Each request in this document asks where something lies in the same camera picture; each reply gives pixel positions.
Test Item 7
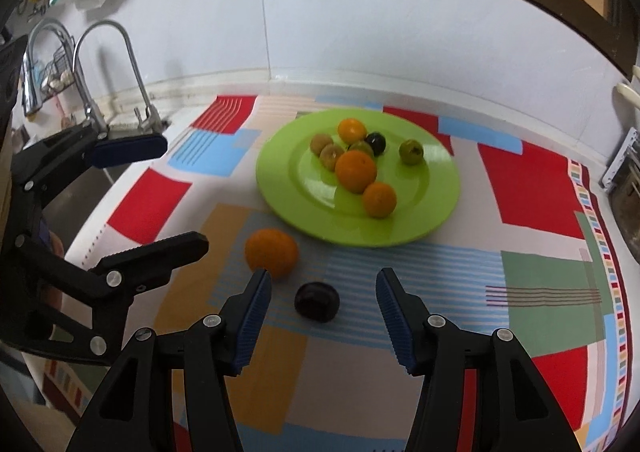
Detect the brown-yellow round fruit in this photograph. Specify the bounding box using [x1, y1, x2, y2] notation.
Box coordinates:
[309, 132, 333, 157]

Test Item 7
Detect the yellow round fruit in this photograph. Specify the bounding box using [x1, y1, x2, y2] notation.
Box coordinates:
[319, 143, 344, 172]

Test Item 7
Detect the green fruit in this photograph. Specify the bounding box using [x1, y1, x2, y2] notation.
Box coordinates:
[348, 140, 375, 158]

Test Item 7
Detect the dark plum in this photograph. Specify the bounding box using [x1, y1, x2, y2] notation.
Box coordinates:
[294, 282, 341, 324]
[364, 132, 386, 157]

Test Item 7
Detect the chrome gooseneck faucet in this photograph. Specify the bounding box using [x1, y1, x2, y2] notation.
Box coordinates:
[72, 18, 166, 133]

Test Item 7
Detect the stainless steel sink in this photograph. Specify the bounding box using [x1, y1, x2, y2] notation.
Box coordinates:
[43, 132, 135, 249]

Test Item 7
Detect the large orange on mat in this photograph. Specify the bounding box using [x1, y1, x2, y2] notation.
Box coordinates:
[244, 229, 299, 281]

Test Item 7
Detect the colourful patchwork table mat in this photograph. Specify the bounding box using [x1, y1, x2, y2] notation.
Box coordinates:
[66, 95, 638, 451]

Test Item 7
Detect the green plate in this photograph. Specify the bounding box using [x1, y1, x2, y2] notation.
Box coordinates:
[256, 108, 460, 247]

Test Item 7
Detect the small orange front plate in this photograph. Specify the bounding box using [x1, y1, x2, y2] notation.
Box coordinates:
[362, 182, 397, 219]

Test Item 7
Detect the small orange plate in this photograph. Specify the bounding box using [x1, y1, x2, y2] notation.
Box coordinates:
[336, 118, 368, 145]
[362, 182, 397, 219]

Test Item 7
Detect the large orange on plate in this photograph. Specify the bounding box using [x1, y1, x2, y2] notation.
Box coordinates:
[334, 151, 378, 194]

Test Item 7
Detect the small orange back plate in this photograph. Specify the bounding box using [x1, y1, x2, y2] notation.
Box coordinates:
[336, 118, 368, 145]

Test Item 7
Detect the green lime on plate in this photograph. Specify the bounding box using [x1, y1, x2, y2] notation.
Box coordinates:
[398, 139, 424, 166]

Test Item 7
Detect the metal dish rack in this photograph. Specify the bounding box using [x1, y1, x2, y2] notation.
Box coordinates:
[600, 127, 639, 193]

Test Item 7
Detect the cream pan handle lower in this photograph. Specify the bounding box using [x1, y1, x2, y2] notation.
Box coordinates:
[615, 82, 640, 109]

